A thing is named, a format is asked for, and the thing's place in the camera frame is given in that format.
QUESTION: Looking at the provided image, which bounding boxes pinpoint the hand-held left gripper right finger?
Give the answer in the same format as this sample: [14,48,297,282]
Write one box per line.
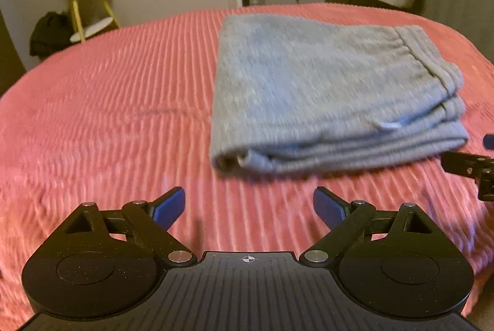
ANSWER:
[303,186,431,264]

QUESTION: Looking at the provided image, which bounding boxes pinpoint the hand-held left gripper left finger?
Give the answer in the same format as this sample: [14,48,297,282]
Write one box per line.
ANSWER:
[64,186,194,265]

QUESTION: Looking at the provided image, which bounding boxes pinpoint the grey pants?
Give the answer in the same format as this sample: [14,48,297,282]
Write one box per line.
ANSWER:
[208,14,471,174]

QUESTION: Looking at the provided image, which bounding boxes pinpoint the pink ribbed blanket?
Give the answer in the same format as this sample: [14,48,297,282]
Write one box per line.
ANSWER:
[0,3,494,331]

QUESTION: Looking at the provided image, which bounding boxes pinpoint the black bag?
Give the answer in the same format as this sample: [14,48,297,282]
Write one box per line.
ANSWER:
[30,11,74,59]

